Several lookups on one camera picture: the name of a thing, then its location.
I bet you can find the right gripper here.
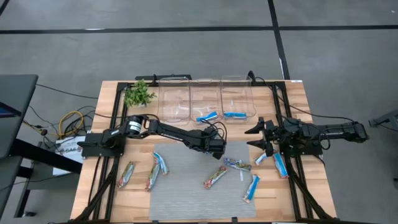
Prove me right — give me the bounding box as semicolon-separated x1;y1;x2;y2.
244;116;281;157

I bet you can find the purple Chewy granola bar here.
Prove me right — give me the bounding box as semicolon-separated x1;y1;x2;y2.
254;151;269;166

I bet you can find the red green granola bar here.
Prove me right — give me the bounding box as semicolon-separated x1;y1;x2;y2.
203;165;228;190
116;161;136;189
144;161;161;192

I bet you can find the blue white granola bar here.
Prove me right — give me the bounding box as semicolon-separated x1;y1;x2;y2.
152;151;170;175

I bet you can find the purple snack bar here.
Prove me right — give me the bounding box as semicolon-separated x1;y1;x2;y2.
223;157;252;172

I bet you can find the clear plastic bin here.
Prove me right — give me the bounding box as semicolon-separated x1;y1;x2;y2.
157;77;191;123
220;74;257;119
189;78;223;123

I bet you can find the grey woven placemat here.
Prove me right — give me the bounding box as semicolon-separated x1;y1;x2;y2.
149;141;257;221

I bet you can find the green plant in white pot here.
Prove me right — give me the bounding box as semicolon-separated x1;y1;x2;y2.
123;79;157;108

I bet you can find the grey stand leg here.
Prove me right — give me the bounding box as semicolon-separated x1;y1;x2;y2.
368;108;398;128

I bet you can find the grey desk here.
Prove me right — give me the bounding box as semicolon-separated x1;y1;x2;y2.
0;73;83;218

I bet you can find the black cable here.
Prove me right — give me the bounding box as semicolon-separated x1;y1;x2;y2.
248;70;357;124
34;83;100;100

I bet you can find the black metal table frame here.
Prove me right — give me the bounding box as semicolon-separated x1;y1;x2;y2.
71;73;338;224

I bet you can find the yellow cable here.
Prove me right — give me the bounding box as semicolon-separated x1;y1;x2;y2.
57;110;85;139

